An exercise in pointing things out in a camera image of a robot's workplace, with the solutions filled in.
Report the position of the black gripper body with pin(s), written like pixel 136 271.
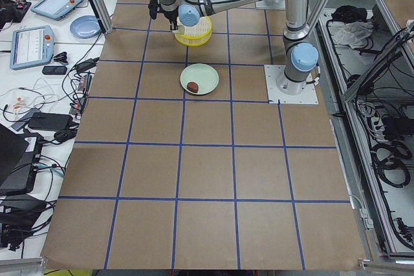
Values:
pixel 170 17

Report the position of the white bun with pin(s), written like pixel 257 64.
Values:
pixel 180 29

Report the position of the yellow lower steamer layer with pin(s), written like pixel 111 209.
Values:
pixel 197 35

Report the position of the pale green plate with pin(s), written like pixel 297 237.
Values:
pixel 204 75

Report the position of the brown bun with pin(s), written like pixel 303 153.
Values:
pixel 193 87

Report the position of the blue plate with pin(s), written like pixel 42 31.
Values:
pixel 85 27

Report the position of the black power adapter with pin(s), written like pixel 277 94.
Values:
pixel 86 65

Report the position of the teach pendant far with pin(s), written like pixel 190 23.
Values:
pixel 55 9

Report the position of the teach pendant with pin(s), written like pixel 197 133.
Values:
pixel 31 47
pixel 55 9

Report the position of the black webcam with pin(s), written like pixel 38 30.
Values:
pixel 61 58

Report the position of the teach pendant near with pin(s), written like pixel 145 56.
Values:
pixel 31 47

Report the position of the white rag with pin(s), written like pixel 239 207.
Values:
pixel 354 34

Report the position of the black laptop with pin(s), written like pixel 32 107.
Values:
pixel 20 155

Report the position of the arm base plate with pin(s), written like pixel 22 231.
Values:
pixel 280 90

